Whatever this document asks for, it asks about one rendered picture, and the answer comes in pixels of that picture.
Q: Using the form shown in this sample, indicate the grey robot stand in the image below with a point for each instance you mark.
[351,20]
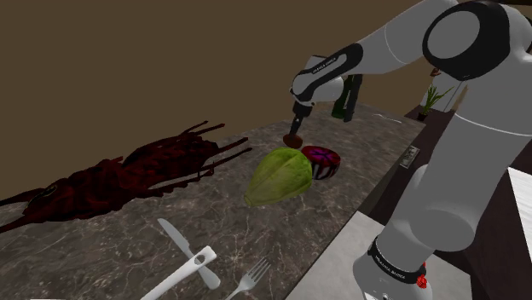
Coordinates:
[332,266]

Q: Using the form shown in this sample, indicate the green potted plant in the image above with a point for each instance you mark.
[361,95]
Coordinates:
[430,99]

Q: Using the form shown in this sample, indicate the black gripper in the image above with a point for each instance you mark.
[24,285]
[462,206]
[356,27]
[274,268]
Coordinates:
[302,111]

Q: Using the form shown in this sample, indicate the silver fork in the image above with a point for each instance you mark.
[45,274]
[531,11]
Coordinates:
[249,280]

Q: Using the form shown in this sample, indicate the brown round fruit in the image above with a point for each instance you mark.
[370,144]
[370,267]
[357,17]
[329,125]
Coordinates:
[293,141]

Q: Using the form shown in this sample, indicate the red patterned bowl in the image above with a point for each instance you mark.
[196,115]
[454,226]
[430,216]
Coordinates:
[322,160]

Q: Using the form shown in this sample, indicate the black bottle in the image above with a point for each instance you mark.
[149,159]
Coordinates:
[353,97]

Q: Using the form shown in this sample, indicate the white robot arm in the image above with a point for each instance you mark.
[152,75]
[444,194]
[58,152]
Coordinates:
[465,166]

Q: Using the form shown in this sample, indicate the silver table knife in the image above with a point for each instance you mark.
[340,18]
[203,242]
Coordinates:
[180,241]

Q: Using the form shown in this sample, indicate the green cabbage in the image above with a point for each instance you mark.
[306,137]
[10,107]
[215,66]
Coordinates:
[280,176]

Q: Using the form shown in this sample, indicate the white peeler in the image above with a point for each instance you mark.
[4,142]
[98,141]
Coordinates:
[183,272]

